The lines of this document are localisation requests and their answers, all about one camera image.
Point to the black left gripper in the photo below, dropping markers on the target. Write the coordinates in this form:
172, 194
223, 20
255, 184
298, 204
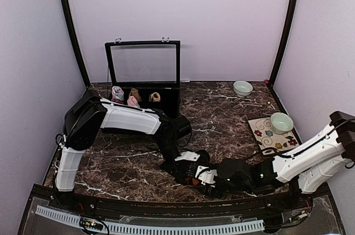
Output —
179, 169

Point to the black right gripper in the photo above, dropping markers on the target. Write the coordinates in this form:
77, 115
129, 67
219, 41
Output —
213, 194

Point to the black argyle orange red sock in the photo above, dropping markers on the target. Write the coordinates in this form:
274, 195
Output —
191, 167

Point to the striped beige maroon sock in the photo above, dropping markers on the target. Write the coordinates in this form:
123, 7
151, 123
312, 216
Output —
154, 97

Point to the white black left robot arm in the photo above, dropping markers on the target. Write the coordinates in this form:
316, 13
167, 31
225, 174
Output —
92, 114

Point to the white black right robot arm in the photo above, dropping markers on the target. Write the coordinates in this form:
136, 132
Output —
310, 164

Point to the square floral plate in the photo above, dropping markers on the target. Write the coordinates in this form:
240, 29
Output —
267, 140

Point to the small circuit board right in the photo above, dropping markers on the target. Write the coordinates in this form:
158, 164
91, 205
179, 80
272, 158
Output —
300, 215

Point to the small circuit board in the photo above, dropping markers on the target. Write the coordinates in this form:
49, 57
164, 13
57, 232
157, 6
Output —
300, 215
89, 224

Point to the pale green bowl on plate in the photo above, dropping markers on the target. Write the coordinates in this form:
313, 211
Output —
281, 123

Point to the pink white rolled sock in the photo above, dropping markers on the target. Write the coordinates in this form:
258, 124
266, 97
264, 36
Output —
132, 102

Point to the pale green bowl at back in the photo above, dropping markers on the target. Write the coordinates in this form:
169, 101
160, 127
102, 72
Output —
242, 88

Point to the brown rolled sock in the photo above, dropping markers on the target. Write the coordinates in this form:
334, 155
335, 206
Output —
135, 93

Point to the magenta rolled sock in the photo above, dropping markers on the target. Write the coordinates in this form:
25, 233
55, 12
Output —
118, 101

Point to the multicolour rolled sock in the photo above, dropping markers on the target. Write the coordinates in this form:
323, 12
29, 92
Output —
117, 93

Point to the small circuit board left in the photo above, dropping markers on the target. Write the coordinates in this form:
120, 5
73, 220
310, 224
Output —
89, 224

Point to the black box with glass lid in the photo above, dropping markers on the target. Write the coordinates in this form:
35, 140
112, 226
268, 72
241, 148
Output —
149, 66

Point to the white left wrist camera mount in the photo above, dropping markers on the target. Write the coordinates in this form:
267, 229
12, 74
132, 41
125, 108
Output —
188, 156

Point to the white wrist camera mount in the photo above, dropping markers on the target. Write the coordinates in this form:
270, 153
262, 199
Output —
188, 156
206, 175

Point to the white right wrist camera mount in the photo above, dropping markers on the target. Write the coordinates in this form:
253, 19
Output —
206, 175

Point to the white slotted cable duct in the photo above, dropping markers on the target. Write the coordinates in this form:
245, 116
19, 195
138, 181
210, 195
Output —
153, 226

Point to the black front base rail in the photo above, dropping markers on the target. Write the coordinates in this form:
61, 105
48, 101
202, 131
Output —
109, 208

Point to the black right frame post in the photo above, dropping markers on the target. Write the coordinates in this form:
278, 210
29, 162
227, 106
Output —
283, 42

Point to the black frame post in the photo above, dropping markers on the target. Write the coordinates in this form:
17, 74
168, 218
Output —
74, 42
283, 42

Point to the black left frame post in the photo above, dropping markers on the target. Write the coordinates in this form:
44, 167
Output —
74, 42

